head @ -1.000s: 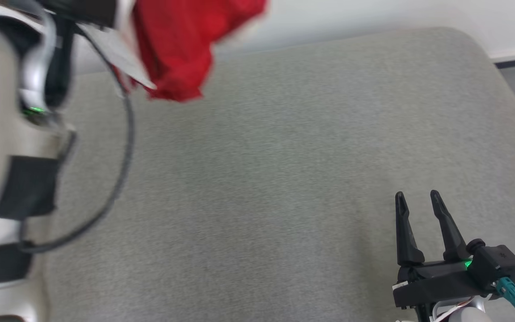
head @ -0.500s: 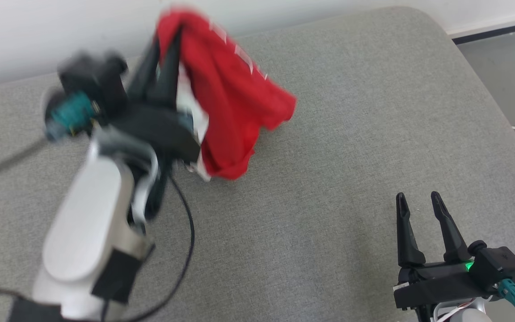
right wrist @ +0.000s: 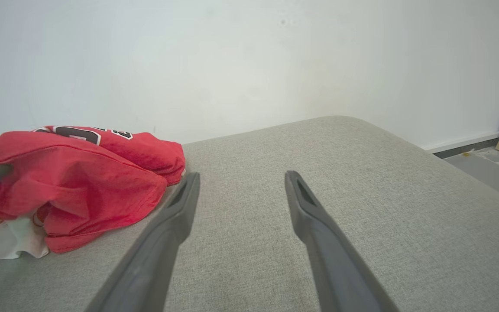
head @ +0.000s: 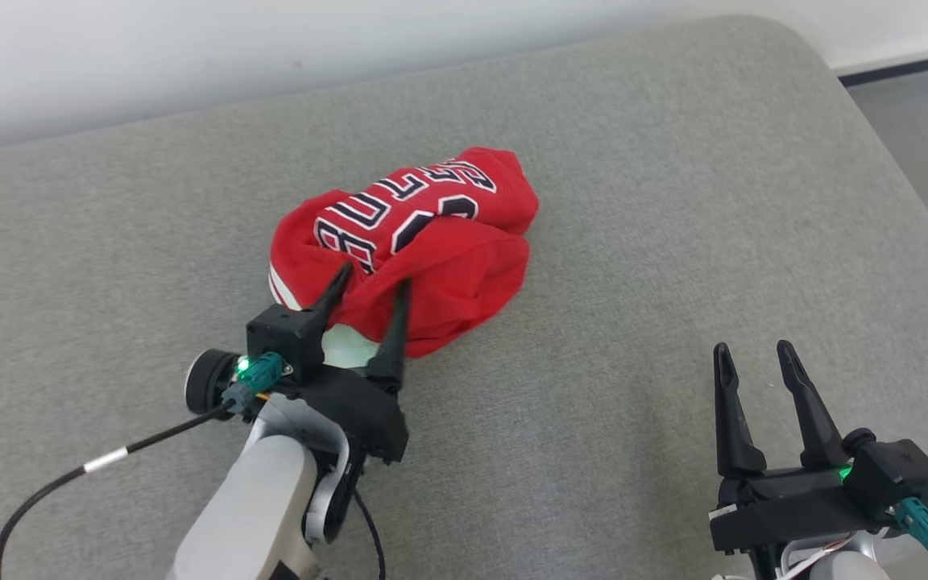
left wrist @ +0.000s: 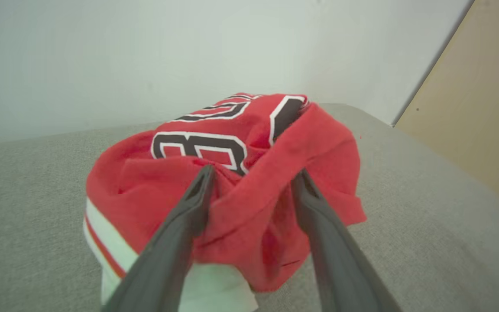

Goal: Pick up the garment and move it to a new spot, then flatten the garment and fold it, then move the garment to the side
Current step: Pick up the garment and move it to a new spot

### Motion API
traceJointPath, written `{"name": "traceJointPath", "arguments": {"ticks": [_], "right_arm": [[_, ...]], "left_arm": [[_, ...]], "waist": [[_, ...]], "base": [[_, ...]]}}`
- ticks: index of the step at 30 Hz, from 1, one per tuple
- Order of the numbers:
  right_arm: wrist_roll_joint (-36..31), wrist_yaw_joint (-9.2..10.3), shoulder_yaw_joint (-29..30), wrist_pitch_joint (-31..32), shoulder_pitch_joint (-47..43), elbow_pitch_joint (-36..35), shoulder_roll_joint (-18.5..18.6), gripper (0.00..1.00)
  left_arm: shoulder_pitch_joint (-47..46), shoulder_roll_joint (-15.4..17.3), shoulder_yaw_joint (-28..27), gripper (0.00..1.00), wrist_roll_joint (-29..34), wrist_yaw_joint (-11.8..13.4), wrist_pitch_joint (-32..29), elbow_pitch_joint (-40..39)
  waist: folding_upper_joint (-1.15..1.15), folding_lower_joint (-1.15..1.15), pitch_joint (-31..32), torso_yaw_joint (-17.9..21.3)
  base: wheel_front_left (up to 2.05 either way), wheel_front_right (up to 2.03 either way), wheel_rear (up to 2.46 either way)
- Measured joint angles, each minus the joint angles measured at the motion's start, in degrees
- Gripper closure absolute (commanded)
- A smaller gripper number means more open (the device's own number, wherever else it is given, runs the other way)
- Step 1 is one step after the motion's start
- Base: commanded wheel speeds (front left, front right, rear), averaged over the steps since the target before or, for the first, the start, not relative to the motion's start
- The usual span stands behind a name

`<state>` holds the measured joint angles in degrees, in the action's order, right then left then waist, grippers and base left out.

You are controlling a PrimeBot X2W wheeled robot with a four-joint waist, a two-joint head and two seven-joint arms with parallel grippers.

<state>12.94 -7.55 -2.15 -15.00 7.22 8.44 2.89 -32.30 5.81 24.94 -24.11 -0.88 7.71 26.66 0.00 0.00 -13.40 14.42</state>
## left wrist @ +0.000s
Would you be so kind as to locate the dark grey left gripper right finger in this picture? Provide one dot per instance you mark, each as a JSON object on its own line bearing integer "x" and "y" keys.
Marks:
{"x": 340, "y": 268}

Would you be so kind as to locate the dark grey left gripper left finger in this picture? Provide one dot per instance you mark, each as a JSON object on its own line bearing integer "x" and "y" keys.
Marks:
{"x": 163, "y": 260}

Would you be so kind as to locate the red Bulls 23 jersey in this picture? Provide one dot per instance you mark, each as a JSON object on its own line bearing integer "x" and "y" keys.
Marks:
{"x": 245, "y": 203}

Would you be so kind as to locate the beige wooden panel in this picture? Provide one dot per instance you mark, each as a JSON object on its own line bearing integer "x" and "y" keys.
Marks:
{"x": 483, "y": 108}

